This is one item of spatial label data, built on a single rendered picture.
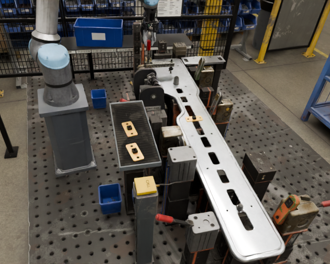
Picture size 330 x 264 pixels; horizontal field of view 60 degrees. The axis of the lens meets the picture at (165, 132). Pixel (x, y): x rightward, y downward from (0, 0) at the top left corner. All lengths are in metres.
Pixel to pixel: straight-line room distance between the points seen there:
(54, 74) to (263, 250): 1.01
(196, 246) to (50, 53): 0.91
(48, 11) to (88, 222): 0.91
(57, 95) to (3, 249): 1.27
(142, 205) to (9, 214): 1.63
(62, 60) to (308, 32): 4.16
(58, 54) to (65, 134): 0.37
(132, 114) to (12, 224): 1.47
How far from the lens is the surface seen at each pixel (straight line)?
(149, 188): 0.88
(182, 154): 1.06
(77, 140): 1.44
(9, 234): 2.33
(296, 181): 1.71
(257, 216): 1.09
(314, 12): 4.87
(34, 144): 1.82
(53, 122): 1.37
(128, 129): 1.07
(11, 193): 2.55
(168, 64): 1.74
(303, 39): 4.98
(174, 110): 1.55
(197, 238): 0.96
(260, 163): 1.23
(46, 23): 1.36
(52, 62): 1.26
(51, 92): 1.33
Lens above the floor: 1.85
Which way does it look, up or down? 40 degrees down
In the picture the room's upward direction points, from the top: 4 degrees clockwise
